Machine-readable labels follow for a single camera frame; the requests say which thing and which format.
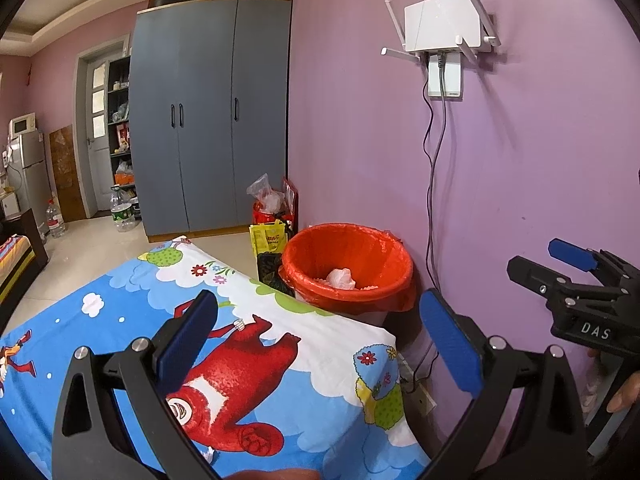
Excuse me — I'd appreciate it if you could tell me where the red bag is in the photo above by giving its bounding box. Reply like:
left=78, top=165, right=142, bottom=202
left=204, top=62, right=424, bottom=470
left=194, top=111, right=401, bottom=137
left=252, top=176, right=299, bottom=233

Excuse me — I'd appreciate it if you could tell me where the blue cartoon printed bedsheet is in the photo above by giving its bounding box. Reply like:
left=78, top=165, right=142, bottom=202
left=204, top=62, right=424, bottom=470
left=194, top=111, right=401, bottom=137
left=0, top=235, right=433, bottom=480

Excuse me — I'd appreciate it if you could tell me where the clear plastic bag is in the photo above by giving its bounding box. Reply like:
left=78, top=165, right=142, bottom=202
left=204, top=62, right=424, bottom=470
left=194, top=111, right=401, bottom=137
left=246, top=173, right=286, bottom=213

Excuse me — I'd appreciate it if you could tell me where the black mesh bag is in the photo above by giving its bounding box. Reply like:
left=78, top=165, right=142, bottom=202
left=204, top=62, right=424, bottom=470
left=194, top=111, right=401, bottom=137
left=256, top=252, right=296, bottom=296

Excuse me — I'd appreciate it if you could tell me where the black cable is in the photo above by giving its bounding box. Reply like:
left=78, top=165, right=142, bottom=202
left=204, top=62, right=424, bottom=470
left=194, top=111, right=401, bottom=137
left=421, top=75, right=437, bottom=291

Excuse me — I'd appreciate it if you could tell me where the red label water bottle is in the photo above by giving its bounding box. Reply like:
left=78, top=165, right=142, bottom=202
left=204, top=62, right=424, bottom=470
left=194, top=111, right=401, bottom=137
left=45, top=198, right=67, bottom=239

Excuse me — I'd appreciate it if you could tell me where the yellow shopping bag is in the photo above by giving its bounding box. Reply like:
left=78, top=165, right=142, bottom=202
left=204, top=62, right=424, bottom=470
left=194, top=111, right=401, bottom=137
left=249, top=219, right=288, bottom=261

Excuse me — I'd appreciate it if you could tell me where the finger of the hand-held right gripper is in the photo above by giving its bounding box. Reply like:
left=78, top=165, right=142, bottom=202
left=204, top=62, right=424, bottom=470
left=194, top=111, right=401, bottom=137
left=548, top=238, right=640, bottom=288
left=506, top=256, right=581, bottom=311

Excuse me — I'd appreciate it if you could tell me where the white panelled door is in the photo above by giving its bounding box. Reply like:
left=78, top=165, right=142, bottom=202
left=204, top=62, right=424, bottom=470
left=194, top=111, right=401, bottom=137
left=74, top=35, right=132, bottom=218

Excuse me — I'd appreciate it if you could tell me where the striped sofa cushion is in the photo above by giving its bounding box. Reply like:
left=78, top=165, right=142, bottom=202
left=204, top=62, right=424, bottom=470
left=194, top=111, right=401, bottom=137
left=0, top=234, right=38, bottom=306

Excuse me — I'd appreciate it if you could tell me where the blue-grey wardrobe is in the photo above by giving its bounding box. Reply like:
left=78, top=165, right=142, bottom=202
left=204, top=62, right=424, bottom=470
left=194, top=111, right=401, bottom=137
left=129, top=0, right=293, bottom=243

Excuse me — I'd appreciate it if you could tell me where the person's left hand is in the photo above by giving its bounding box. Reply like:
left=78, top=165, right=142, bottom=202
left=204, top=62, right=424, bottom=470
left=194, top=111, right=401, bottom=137
left=225, top=467, right=322, bottom=480

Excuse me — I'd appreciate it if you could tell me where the grey cable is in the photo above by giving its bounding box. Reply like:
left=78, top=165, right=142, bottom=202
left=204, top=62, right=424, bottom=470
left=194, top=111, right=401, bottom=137
left=427, top=55, right=447, bottom=291

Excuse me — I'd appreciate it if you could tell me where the white wall router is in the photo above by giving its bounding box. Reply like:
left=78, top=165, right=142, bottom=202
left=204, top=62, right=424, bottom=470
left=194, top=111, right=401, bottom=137
left=381, top=0, right=502, bottom=68

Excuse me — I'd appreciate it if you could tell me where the person's right hand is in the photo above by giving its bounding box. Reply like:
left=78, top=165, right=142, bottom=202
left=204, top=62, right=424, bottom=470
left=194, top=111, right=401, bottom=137
left=611, top=371, right=640, bottom=412

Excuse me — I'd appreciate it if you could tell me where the silver fridge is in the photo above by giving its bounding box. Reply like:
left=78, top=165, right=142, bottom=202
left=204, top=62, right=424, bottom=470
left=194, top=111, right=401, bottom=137
left=6, top=130, right=51, bottom=233

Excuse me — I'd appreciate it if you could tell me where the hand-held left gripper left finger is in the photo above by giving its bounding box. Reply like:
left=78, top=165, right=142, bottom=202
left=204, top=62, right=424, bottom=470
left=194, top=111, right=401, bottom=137
left=52, top=289, right=219, bottom=480

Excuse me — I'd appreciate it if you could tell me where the small white cabinet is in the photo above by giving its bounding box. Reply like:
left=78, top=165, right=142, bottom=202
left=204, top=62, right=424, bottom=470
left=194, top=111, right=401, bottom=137
left=0, top=192, right=22, bottom=221

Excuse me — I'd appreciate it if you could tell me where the waste bin with orange liner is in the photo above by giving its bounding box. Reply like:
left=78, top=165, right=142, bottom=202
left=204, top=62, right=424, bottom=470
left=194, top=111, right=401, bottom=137
left=278, top=222, right=416, bottom=326

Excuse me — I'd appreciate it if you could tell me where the green label water bottle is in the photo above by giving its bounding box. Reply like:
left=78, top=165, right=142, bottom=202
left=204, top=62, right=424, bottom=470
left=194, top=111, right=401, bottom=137
left=110, top=186, right=137, bottom=233

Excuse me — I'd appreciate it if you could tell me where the brown wooden board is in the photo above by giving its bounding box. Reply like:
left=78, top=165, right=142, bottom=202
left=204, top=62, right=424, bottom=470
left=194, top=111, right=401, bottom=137
left=48, top=124, right=87, bottom=223

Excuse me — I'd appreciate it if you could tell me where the white wall socket box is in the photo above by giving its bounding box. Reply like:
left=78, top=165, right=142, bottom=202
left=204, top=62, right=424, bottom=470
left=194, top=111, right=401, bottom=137
left=427, top=52, right=464, bottom=99

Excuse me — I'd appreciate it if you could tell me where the black leather sofa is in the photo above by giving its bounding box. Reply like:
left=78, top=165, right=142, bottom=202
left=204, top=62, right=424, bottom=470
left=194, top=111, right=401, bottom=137
left=0, top=207, right=50, bottom=321

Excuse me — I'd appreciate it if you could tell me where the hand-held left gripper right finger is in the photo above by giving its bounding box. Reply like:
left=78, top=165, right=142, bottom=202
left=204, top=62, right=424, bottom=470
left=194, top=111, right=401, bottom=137
left=419, top=290, right=588, bottom=480

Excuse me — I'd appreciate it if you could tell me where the white power strip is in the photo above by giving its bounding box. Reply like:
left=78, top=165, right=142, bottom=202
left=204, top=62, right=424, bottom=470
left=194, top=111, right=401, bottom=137
left=400, top=360, right=437, bottom=416

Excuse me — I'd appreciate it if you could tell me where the white microwave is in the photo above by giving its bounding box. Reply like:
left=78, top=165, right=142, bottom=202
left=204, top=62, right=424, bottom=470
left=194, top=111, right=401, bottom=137
left=7, top=112, right=38, bottom=136

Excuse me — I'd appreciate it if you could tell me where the dark open bookshelf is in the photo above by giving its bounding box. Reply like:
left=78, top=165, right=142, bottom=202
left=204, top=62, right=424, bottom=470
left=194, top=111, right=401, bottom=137
left=106, top=55, right=143, bottom=221

